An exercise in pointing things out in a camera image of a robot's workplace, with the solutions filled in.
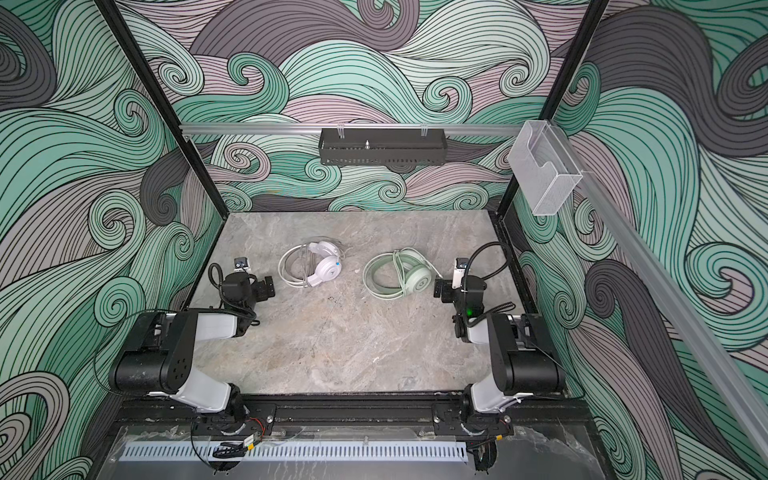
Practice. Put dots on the black perforated wall tray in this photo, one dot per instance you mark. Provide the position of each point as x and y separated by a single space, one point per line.
397 148

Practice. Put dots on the clear plastic wall bin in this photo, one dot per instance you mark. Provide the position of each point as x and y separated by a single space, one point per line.
544 163

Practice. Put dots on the white over-ear headphones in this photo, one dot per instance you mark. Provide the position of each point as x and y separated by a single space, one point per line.
311 264

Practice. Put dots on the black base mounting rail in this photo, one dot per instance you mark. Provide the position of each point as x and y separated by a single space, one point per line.
441 413

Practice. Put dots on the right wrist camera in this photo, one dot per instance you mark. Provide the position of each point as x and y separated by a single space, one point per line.
459 272

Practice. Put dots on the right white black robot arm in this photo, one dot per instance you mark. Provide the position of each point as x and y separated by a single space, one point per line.
520 368

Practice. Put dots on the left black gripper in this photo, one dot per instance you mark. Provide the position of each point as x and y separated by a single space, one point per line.
261 293

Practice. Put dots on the white slotted cable duct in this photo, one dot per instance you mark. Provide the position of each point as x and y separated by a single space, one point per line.
301 451

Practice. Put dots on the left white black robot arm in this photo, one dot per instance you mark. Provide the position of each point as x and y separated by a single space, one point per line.
157 356

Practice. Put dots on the green over-ear headphones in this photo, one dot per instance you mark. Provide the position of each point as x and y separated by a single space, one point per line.
414 273

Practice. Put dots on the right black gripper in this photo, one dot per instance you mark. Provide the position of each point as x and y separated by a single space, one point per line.
447 287

